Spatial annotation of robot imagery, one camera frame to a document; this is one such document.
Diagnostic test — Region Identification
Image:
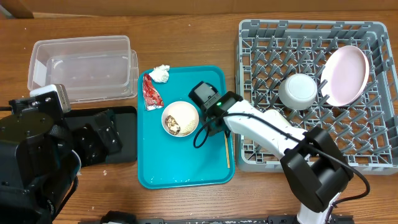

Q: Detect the white paper cup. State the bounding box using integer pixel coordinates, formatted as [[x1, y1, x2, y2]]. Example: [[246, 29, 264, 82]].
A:
[[264, 109, 289, 124]]

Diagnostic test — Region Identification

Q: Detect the grey dishwasher rack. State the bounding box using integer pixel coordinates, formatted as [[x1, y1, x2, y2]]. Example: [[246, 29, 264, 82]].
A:
[[236, 19, 397, 175]]

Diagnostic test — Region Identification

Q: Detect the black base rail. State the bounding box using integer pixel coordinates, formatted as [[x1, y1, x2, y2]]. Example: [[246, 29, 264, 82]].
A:
[[77, 210, 354, 224]]

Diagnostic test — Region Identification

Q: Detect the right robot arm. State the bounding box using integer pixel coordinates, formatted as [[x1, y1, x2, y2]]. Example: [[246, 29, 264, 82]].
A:
[[188, 82, 353, 223]]

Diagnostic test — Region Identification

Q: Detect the black rectangular tray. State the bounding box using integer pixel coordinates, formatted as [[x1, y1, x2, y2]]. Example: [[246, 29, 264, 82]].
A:
[[65, 106, 137, 164]]

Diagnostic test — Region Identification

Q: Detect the white round bowl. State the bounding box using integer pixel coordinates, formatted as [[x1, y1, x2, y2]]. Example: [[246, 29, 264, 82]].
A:
[[278, 73, 318, 110]]

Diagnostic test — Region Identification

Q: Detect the red foil snack wrapper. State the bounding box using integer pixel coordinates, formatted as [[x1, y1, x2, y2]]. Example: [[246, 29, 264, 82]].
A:
[[142, 73, 164, 111]]

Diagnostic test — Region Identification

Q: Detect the crumpled white napkin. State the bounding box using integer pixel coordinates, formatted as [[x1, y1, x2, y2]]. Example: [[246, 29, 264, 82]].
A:
[[149, 65, 170, 83]]

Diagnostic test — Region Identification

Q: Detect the small bowl with food scraps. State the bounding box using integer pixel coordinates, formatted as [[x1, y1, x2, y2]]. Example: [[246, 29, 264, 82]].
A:
[[161, 101, 199, 138]]

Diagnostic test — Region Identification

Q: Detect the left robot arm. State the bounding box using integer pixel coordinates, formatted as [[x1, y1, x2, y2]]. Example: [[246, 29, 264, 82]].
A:
[[1, 96, 123, 223]]

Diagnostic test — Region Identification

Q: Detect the wooden chopstick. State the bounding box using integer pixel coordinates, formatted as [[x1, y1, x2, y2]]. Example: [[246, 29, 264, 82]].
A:
[[224, 134, 231, 169]]

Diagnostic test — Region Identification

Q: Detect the pink round plate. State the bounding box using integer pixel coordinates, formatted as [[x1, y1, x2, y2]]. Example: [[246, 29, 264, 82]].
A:
[[321, 45, 370, 106]]

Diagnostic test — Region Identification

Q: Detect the clear plastic storage bin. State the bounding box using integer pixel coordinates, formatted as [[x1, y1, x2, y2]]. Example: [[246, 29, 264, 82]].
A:
[[27, 35, 139, 103]]

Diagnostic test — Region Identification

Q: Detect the teal serving tray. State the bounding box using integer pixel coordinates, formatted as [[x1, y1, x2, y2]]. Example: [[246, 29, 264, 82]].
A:
[[137, 65, 235, 189]]

